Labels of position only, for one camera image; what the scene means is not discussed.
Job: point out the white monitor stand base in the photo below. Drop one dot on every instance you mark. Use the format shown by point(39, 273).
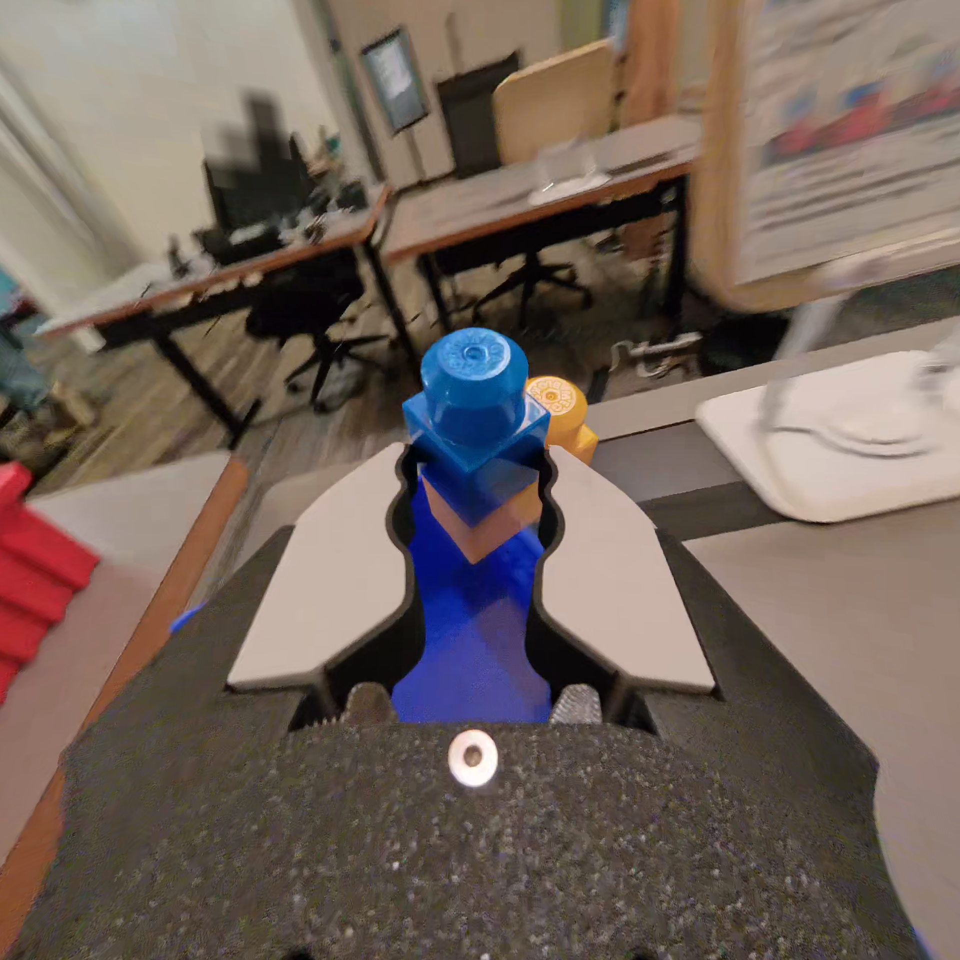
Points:
point(847, 135)

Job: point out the black office chair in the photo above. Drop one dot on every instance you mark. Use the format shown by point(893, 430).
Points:
point(307, 307)
point(525, 274)

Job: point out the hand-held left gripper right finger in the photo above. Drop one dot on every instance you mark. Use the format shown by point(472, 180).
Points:
point(622, 600)

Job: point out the blue single-stud block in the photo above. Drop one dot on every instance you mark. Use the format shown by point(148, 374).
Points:
point(472, 420)

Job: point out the yellow two-stud block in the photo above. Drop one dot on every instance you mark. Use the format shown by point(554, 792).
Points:
point(559, 409)

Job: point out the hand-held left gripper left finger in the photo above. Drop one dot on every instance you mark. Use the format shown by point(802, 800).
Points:
point(322, 600)

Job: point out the framed wall picture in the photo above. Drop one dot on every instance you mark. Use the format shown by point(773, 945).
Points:
point(396, 82)

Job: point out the red plastic bin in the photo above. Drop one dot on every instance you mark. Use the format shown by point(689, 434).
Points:
point(34, 570)

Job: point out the grey table with wooden edge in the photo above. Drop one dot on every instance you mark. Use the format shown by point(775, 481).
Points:
point(97, 645)

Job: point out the blue plastic bin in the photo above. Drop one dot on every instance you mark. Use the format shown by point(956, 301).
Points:
point(472, 645)

